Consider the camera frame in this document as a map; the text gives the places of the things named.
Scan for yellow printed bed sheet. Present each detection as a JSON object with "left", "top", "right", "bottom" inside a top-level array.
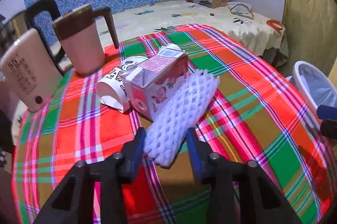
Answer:
[{"left": 112, "top": 1, "right": 289, "bottom": 67}]

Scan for brown cord loop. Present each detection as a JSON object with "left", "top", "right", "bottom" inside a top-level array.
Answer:
[{"left": 227, "top": 1, "right": 255, "bottom": 20}]

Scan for red strawberry milk carton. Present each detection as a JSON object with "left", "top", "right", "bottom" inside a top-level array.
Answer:
[{"left": 121, "top": 43, "right": 189, "bottom": 121}]

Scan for pink mug with brown handle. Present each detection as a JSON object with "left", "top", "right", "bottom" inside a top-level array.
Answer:
[{"left": 52, "top": 4, "right": 119, "bottom": 76}]

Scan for olive green curtain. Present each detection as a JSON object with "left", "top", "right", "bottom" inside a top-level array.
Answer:
[{"left": 281, "top": 0, "right": 336, "bottom": 75}]

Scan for white foam fruit net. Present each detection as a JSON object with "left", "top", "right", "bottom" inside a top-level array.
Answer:
[{"left": 143, "top": 69, "right": 220, "bottom": 167}]

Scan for pink electric kettle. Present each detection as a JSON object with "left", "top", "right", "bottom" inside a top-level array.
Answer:
[{"left": 1, "top": 0, "right": 64, "bottom": 112}]

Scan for white trash bin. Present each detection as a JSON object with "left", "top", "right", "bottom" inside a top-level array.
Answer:
[{"left": 286, "top": 60, "right": 337, "bottom": 130}]

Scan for patterned paper cup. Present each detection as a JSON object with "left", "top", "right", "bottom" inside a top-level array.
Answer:
[{"left": 95, "top": 56, "right": 147, "bottom": 113}]

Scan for orange scissors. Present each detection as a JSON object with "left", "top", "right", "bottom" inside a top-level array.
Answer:
[{"left": 266, "top": 19, "right": 284, "bottom": 34}]

